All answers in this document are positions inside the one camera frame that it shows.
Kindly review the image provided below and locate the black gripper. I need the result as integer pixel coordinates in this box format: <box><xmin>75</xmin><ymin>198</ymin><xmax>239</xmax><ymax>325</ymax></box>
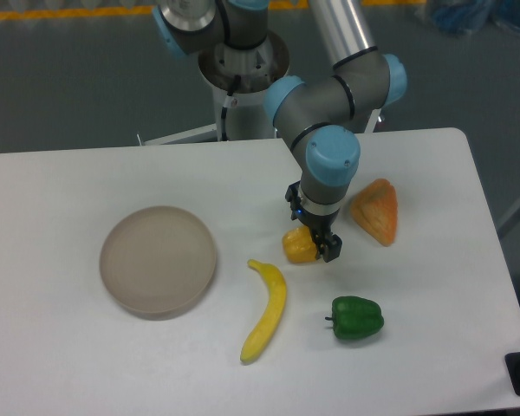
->
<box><xmin>285</xmin><ymin>182</ymin><xmax>342</xmax><ymax>263</ymax></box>

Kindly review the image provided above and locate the yellow bell pepper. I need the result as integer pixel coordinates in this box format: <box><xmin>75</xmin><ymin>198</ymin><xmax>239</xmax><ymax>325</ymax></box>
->
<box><xmin>282</xmin><ymin>225</ymin><xmax>320</xmax><ymax>264</ymax></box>

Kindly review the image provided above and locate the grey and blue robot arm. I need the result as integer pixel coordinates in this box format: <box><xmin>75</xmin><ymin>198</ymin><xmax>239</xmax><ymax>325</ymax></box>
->
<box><xmin>152</xmin><ymin>1</ymin><xmax>407</xmax><ymax>261</ymax></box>

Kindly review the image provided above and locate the green bell pepper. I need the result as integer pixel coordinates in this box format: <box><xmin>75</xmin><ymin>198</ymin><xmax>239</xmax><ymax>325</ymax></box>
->
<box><xmin>325</xmin><ymin>296</ymin><xmax>385</xmax><ymax>341</ymax></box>

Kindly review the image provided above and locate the yellow banana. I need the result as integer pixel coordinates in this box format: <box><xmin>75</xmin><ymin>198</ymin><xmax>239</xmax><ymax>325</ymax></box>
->
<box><xmin>240</xmin><ymin>259</ymin><xmax>287</xmax><ymax>365</ymax></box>

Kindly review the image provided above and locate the beige round plate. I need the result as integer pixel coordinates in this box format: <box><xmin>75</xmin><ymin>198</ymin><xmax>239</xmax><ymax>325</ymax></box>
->
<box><xmin>99</xmin><ymin>206</ymin><xmax>217</xmax><ymax>321</ymax></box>

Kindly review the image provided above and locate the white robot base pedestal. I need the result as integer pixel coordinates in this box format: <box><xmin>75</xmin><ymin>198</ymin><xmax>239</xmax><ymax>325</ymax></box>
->
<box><xmin>142</xmin><ymin>30</ymin><xmax>289</xmax><ymax>146</ymax></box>

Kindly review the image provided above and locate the black cable on pedestal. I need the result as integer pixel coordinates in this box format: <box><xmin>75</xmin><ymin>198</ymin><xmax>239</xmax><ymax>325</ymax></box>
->
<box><xmin>218</xmin><ymin>74</ymin><xmax>242</xmax><ymax>142</ymax></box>

